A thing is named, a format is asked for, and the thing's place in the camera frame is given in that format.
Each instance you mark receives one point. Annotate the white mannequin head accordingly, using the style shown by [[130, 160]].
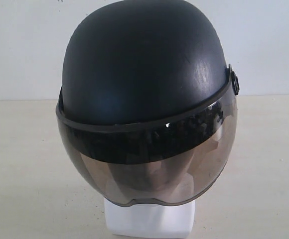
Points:
[[150, 221]]

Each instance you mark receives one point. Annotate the black helmet with tinted visor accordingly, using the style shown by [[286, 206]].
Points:
[[147, 110]]

